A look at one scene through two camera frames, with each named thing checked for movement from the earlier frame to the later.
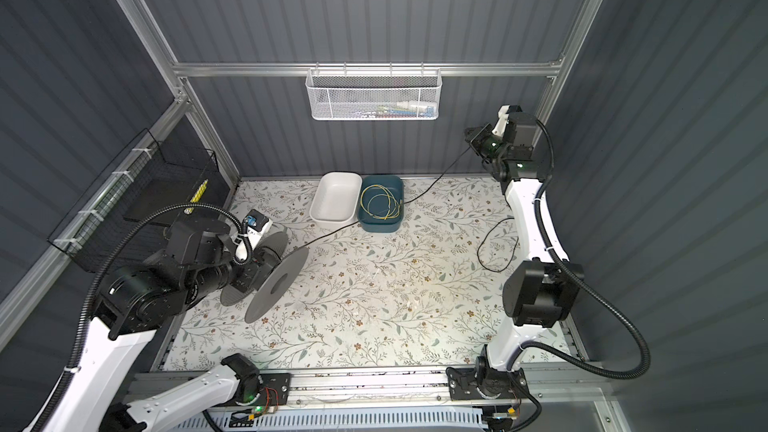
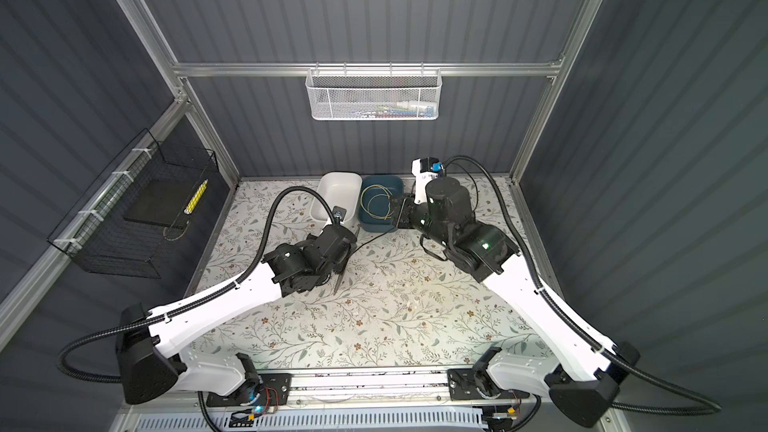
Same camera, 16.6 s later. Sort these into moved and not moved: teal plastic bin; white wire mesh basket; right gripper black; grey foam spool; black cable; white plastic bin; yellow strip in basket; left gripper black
Moved: right gripper black; left gripper black; grey foam spool; black cable
Not moved: teal plastic bin; white wire mesh basket; yellow strip in basket; white plastic bin
